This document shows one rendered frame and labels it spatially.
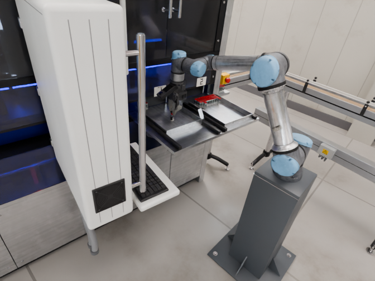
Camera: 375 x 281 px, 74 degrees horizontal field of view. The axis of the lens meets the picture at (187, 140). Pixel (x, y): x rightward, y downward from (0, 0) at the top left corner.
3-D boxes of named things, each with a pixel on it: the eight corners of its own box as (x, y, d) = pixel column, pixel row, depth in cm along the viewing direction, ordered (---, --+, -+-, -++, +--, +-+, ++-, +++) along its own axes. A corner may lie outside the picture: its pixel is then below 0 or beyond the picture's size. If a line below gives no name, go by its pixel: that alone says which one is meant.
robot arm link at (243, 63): (297, 47, 111) (206, 50, 139) (289, 51, 103) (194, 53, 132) (295, 74, 116) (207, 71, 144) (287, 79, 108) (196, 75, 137)
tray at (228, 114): (188, 106, 169) (188, 101, 167) (215, 98, 183) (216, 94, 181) (224, 129, 148) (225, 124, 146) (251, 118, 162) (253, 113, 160)
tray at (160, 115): (134, 111, 156) (134, 106, 154) (168, 102, 171) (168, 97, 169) (166, 136, 136) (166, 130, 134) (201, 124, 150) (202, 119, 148)
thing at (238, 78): (208, 95, 197) (211, 76, 188) (196, 88, 206) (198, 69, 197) (261, 81, 235) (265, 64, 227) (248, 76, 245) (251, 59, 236)
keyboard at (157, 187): (105, 153, 131) (105, 149, 129) (130, 145, 138) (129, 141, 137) (140, 203, 105) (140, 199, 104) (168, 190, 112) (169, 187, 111)
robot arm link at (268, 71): (308, 164, 118) (285, 48, 103) (298, 180, 108) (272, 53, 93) (283, 164, 126) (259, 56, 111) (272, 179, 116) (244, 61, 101)
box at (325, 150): (316, 152, 213) (320, 144, 208) (318, 150, 216) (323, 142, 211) (330, 160, 205) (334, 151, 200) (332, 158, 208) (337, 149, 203)
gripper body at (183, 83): (186, 100, 144) (188, 81, 138) (174, 103, 139) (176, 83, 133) (178, 95, 149) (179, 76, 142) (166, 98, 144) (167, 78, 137)
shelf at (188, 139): (128, 115, 155) (127, 112, 153) (208, 93, 194) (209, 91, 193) (174, 155, 125) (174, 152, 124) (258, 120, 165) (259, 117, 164)
